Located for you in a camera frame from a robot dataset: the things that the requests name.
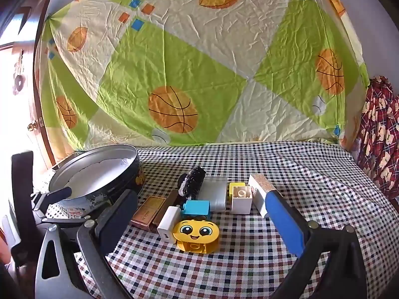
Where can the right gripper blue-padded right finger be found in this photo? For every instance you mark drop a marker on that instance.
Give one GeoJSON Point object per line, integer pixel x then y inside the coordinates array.
{"type": "Point", "coordinates": [344, 275]}

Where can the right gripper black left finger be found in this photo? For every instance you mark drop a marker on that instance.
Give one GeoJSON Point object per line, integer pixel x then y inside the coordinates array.
{"type": "Point", "coordinates": [98, 238]}

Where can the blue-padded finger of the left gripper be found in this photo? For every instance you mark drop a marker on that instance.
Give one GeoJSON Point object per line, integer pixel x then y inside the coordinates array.
{"type": "Point", "coordinates": [41, 201]}

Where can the copper makeup palette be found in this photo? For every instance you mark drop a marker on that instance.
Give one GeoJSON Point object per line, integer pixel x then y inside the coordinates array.
{"type": "Point", "coordinates": [146, 213]}

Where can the white power adapter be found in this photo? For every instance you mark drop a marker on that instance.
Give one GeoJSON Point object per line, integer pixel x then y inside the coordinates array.
{"type": "Point", "coordinates": [166, 226]}

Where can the yellow smiley face toy block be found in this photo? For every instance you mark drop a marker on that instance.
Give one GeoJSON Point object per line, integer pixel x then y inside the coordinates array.
{"type": "Point", "coordinates": [197, 236]}

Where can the blue toy block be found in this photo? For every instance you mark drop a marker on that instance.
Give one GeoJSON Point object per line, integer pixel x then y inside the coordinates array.
{"type": "Point", "coordinates": [196, 209]}

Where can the patterned rectangular box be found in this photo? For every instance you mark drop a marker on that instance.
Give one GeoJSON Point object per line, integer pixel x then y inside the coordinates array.
{"type": "Point", "coordinates": [260, 188]}

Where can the white sun toy block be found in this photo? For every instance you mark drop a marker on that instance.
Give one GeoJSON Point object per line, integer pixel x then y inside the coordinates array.
{"type": "Point", "coordinates": [242, 206]}

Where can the clear plastic box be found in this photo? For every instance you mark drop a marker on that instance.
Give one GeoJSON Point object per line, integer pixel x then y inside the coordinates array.
{"type": "Point", "coordinates": [214, 190]}

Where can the yellow toy cube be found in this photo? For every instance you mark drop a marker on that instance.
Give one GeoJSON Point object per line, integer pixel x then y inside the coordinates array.
{"type": "Point", "coordinates": [237, 190]}

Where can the round metal tin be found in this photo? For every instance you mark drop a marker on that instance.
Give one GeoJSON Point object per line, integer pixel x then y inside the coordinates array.
{"type": "Point", "coordinates": [98, 176]}

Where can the wooden door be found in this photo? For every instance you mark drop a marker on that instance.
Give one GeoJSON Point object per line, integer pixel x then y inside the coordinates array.
{"type": "Point", "coordinates": [20, 100]}

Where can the brass door knob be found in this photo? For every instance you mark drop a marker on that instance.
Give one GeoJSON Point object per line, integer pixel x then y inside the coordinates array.
{"type": "Point", "coordinates": [35, 125]}

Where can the checkered tablecloth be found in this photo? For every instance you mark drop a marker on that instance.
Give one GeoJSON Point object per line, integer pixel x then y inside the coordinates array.
{"type": "Point", "coordinates": [322, 181]}

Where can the red plaid bear cloth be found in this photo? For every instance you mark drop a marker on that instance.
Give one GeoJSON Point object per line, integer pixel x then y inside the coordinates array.
{"type": "Point", "coordinates": [376, 145]}

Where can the basketball print bed sheet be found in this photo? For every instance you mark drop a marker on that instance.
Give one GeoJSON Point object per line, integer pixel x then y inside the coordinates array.
{"type": "Point", "coordinates": [196, 72]}

